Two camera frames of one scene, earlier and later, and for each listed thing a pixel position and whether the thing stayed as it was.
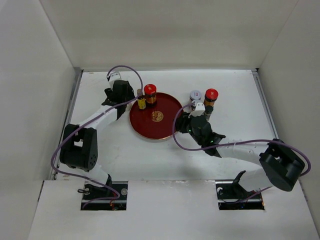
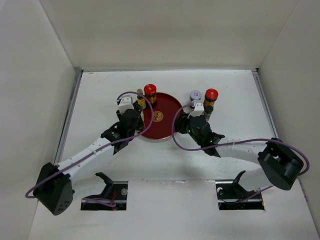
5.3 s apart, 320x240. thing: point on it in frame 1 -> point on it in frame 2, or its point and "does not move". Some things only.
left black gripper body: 129,96 -> 139,125
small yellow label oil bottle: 141,100 does not move
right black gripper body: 185,126 does not move
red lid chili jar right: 211,94 does not move
